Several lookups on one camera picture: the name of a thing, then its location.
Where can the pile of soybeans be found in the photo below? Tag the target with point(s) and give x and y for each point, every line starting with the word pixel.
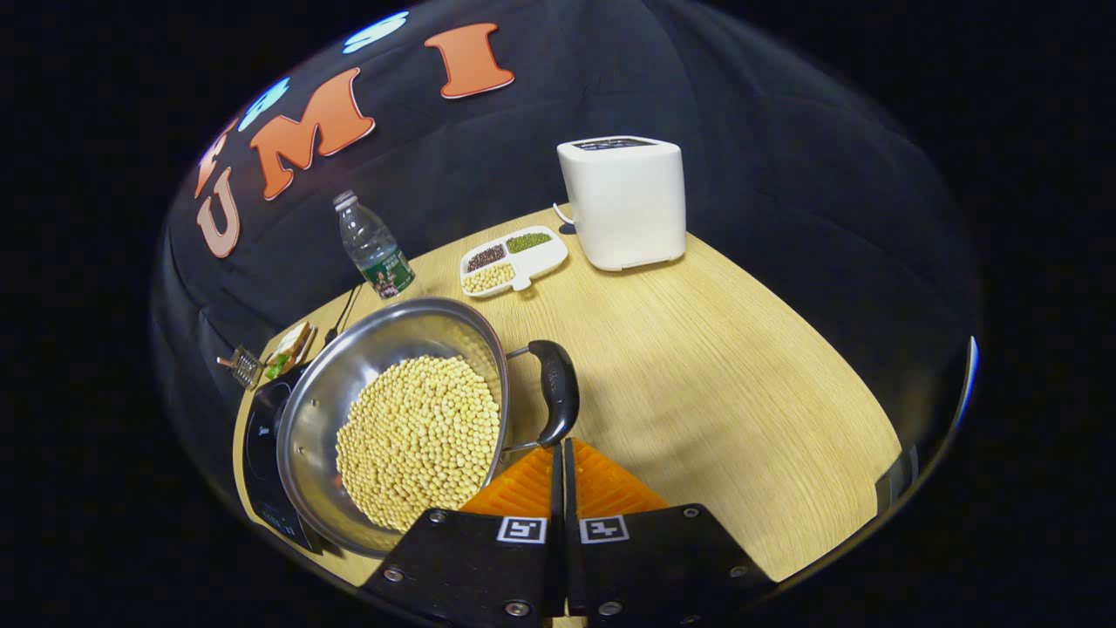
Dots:
pixel 418 436

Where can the white divided dish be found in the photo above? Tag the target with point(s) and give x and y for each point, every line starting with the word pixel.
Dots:
pixel 523 266

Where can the sandwich with lettuce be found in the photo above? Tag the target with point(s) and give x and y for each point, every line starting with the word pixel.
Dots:
pixel 289 347

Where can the white box-shaped appliance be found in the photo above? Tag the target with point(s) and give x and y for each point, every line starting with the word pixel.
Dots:
pixel 623 205

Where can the black induction cooktop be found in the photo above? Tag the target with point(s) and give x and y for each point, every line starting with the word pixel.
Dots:
pixel 261 453

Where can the clear plastic water bottle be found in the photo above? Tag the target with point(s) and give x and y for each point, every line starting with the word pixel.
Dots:
pixel 375 249

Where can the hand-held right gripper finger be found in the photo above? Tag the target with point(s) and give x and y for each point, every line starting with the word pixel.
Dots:
pixel 555 523
pixel 571 523

